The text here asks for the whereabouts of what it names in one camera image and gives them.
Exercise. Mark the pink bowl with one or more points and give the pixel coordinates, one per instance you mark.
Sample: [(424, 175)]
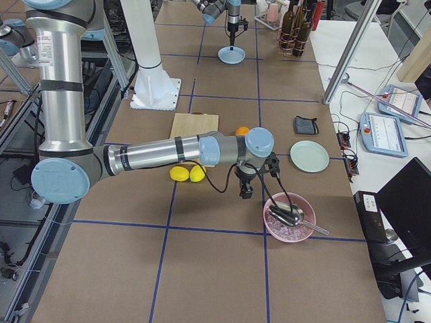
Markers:
[(283, 226)]

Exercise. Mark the aluminium frame post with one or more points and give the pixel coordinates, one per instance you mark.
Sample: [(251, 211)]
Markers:
[(352, 45)]

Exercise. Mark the teach pendant tablet near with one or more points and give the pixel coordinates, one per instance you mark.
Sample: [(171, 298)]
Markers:
[(382, 134)]

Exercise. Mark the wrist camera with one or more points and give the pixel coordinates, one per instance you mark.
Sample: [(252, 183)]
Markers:
[(272, 166)]

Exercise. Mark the pink cup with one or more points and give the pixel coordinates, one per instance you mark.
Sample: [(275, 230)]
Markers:
[(273, 13)]

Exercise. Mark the metal scoop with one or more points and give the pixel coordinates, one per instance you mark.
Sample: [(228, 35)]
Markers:
[(289, 213)]

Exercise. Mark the black computer monitor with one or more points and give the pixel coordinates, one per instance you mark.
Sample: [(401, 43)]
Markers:
[(405, 202)]

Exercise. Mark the white wire cup rack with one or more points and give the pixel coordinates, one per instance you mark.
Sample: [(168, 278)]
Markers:
[(263, 17)]

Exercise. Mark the grey folded cloth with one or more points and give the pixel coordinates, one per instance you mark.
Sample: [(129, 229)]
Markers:
[(305, 126)]

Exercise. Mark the white cup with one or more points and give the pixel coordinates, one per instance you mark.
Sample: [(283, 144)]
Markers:
[(262, 6)]

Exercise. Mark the dark brown wine bottle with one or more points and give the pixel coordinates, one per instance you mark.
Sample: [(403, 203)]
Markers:
[(287, 24)]

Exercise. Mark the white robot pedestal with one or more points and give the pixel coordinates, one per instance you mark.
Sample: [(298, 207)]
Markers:
[(153, 88)]

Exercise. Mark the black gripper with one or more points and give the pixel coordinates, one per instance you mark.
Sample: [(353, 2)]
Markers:
[(231, 27), (244, 177)]

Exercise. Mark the copper wire bottle rack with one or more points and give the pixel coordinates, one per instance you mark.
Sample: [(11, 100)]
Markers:
[(287, 50)]

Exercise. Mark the yellow lemon outer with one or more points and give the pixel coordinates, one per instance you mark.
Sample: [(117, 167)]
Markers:
[(179, 173)]

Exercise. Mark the light blue plate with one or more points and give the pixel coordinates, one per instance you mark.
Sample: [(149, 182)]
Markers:
[(231, 55)]

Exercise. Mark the reacher grabber stick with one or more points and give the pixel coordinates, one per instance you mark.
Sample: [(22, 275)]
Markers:
[(416, 120)]

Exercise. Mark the light green plate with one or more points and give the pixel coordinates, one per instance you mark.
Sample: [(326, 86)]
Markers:
[(309, 156)]

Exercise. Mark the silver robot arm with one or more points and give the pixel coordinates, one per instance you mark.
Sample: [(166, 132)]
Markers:
[(69, 164), (211, 11)]

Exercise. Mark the teach pendant tablet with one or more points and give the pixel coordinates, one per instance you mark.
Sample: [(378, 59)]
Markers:
[(409, 102), (382, 134)]

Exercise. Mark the olive wine bottle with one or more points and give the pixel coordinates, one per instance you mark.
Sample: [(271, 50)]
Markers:
[(300, 15)]

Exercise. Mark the bamboo cutting board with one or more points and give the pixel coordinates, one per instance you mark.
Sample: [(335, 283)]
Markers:
[(186, 125)]

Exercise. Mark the teach pendant tablet far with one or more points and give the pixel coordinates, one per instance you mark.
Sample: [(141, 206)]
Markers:
[(409, 102)]

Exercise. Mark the red thermos bottle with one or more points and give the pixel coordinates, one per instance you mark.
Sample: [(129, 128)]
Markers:
[(317, 11)]

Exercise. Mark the orange fruit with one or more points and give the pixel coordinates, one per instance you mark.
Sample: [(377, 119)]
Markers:
[(242, 131)]

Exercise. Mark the dark green wine bottle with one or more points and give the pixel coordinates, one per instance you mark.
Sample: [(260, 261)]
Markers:
[(303, 34)]

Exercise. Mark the yellow lemon near board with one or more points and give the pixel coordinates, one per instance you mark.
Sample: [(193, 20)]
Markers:
[(197, 173)]

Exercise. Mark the black desktop box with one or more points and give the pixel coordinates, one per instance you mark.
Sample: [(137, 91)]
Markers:
[(371, 220)]

